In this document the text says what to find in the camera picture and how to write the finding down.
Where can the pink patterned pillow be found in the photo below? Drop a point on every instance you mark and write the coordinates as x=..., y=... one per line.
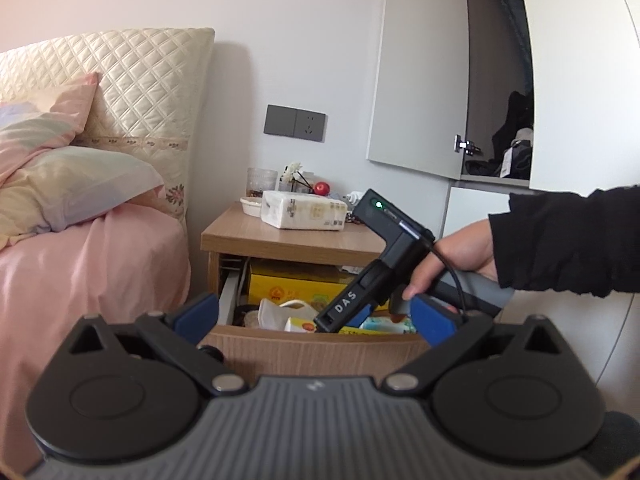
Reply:
x=43, y=120

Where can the black right sleeve forearm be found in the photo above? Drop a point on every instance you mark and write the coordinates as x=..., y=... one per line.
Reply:
x=563, y=241

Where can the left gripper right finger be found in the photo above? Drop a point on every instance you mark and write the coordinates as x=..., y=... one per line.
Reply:
x=450, y=337

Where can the white cabinet door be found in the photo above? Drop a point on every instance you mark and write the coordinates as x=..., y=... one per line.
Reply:
x=586, y=84
x=422, y=91

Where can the pink bed sheet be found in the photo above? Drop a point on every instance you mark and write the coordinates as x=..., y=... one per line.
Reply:
x=120, y=265

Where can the white face mask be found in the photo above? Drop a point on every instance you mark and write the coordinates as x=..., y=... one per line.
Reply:
x=273, y=316

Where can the red round ornament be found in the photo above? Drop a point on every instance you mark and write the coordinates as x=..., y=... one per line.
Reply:
x=322, y=189

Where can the black clothes in cabinet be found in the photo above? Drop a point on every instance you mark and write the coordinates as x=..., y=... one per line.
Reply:
x=520, y=115

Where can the wooden nightstand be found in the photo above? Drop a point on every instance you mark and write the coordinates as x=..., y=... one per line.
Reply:
x=235, y=234

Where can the white right cabinet door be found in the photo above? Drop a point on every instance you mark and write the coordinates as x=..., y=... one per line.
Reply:
x=586, y=84

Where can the cream quilted headboard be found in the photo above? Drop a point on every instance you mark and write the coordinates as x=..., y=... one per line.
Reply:
x=149, y=97

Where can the white upper cabinet door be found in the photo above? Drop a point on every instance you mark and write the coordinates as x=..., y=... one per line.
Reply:
x=422, y=91

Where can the large yellow box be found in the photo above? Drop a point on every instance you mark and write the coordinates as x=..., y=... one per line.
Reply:
x=282, y=281

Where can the white flower decoration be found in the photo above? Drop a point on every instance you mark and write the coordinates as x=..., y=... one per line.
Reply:
x=294, y=179

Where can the grey wall socket panel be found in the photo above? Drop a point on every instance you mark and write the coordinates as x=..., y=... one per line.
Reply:
x=294, y=123

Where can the yellow white medicine box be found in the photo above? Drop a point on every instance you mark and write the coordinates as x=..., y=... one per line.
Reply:
x=370, y=326

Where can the wooden nightstand drawer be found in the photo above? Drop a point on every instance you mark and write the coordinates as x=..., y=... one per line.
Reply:
x=253, y=352

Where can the white bowl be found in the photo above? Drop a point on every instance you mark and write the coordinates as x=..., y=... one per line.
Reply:
x=252, y=206

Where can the metal cabinet hinge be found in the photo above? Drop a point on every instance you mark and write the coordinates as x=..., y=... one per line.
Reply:
x=466, y=147

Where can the pastel striped pillow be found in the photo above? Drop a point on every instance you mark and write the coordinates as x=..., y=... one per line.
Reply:
x=66, y=186

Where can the clear drinking glass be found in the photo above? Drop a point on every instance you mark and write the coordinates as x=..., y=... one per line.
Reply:
x=260, y=180

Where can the person right hand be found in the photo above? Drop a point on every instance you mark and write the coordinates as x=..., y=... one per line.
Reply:
x=469, y=249

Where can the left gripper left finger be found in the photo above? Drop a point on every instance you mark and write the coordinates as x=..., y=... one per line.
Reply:
x=176, y=338

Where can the white plug adapter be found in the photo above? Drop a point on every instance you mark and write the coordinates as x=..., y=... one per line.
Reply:
x=352, y=199

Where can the white tissue pack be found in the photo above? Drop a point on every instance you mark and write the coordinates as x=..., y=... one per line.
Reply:
x=305, y=212

